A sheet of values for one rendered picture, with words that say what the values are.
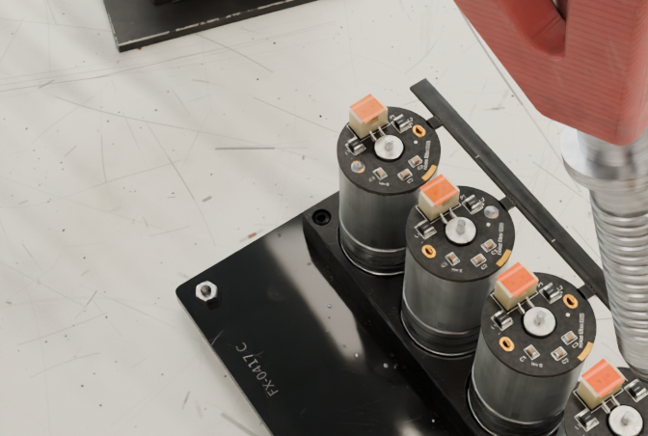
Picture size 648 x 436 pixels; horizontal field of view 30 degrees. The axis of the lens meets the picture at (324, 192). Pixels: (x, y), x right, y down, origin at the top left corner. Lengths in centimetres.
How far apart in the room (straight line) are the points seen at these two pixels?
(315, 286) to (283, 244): 2
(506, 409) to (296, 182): 11
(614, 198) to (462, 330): 14
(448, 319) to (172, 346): 8
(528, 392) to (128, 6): 20
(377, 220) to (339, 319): 4
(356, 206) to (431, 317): 3
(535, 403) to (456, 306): 3
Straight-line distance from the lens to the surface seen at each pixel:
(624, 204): 16
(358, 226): 30
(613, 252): 17
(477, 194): 28
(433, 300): 29
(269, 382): 32
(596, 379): 26
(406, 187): 28
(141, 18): 40
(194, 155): 37
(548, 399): 28
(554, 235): 28
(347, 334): 32
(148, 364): 34
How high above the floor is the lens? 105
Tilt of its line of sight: 58 degrees down
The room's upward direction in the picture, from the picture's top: 3 degrees counter-clockwise
